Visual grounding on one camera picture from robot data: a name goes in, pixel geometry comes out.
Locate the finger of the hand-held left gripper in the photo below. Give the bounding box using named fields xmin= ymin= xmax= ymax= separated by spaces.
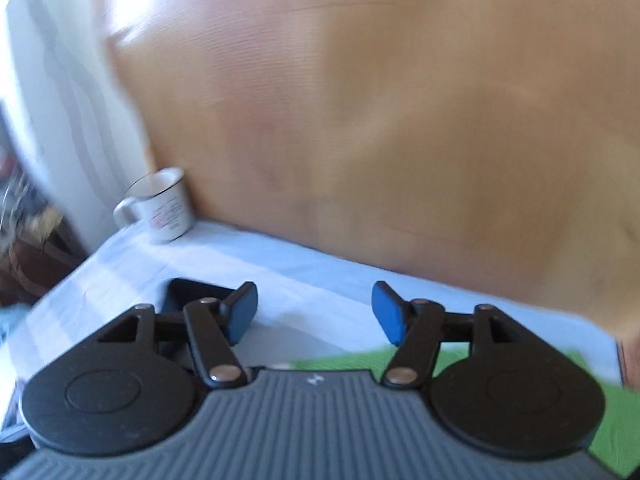
xmin=166 ymin=278 xmax=236 ymax=313

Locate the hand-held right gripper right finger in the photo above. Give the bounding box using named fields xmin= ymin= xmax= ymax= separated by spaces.
xmin=372 ymin=282 xmax=546 ymax=391

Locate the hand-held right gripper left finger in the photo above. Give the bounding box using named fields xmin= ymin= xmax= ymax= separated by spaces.
xmin=95 ymin=282 xmax=258 ymax=391

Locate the black green knitted sweater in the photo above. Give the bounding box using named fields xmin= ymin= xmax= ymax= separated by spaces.
xmin=287 ymin=347 xmax=640 ymax=480

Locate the striped blue white bed sheet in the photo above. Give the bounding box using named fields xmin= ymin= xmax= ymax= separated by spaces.
xmin=0 ymin=219 xmax=626 ymax=396

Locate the white enamel mug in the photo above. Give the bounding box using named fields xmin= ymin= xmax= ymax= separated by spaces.
xmin=113 ymin=167 xmax=196 ymax=245

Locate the dark clutter pile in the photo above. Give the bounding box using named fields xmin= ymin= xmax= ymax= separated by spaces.
xmin=0 ymin=110 xmax=88 ymax=306

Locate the wood-grain wall panel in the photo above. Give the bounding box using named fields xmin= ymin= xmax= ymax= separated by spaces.
xmin=92 ymin=0 xmax=640 ymax=343

